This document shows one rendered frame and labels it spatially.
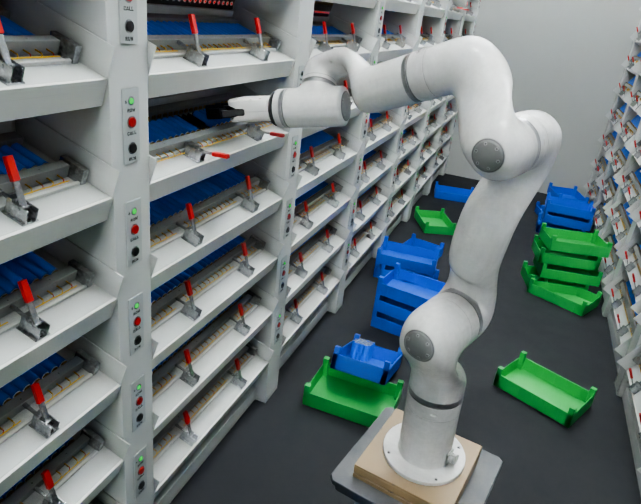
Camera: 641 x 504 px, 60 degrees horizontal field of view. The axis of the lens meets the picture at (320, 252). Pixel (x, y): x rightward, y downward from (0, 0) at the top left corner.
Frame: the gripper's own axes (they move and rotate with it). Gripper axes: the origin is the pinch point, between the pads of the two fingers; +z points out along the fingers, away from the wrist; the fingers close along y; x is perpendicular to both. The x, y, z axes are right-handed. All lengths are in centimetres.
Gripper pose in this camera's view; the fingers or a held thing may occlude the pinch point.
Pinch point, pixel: (218, 111)
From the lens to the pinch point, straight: 135.9
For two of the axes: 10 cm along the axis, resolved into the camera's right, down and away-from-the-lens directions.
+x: 0.7, 9.4, 3.3
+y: -3.8, 3.4, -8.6
